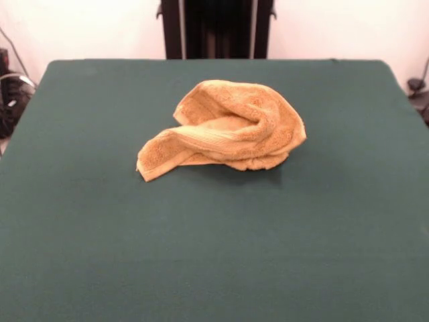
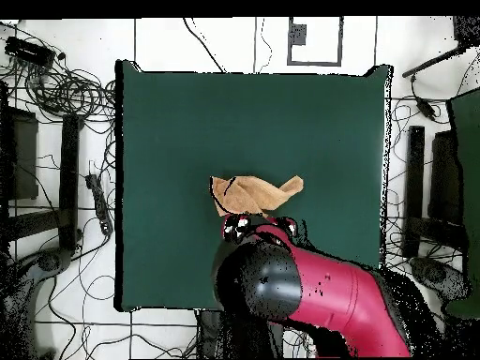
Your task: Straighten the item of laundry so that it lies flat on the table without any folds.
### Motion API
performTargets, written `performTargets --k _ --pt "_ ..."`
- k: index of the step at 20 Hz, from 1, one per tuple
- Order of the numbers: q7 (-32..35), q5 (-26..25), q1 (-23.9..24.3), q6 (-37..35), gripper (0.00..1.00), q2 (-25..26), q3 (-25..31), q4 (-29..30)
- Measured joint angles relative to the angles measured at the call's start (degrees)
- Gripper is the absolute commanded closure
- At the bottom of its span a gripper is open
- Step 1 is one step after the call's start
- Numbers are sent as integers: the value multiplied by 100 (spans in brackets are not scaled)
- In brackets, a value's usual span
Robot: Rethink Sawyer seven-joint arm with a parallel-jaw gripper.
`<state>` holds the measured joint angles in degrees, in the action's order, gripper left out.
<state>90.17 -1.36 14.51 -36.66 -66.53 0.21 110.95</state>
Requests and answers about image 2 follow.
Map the black tripod stand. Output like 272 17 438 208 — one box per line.
401 15 480 79

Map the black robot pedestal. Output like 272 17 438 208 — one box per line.
196 308 286 359

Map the tangled black cable bundle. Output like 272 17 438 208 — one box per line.
22 63 117 125

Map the orange terry towel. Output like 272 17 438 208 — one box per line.
208 174 305 218

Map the black metal beam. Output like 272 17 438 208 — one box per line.
58 113 82 251
402 125 426 259

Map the black hub box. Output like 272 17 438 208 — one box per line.
4 35 56 69

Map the long black cable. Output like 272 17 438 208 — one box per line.
182 17 227 73

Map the grey square floor frame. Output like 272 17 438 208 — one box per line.
287 16 344 68

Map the dark green table cloth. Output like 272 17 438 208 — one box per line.
113 58 394 314

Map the black flat panel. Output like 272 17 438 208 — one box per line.
0 106 39 202
427 128 463 226

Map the black power strip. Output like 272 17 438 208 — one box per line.
83 172 114 236

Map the dark green fabric sheet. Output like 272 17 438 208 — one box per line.
445 87 480 320

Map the black power adapter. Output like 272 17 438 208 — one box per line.
410 74 438 122

